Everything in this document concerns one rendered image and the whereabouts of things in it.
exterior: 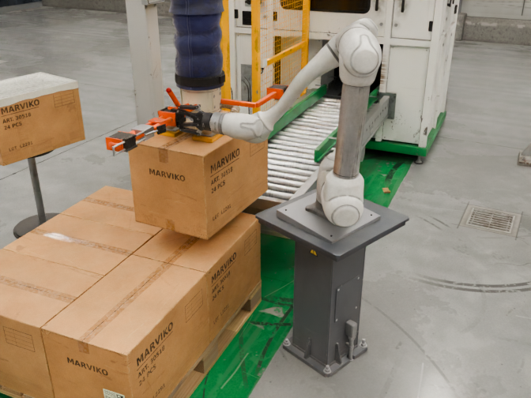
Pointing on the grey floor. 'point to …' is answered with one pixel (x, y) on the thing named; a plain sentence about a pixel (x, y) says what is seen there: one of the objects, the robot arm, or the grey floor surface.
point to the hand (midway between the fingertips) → (171, 116)
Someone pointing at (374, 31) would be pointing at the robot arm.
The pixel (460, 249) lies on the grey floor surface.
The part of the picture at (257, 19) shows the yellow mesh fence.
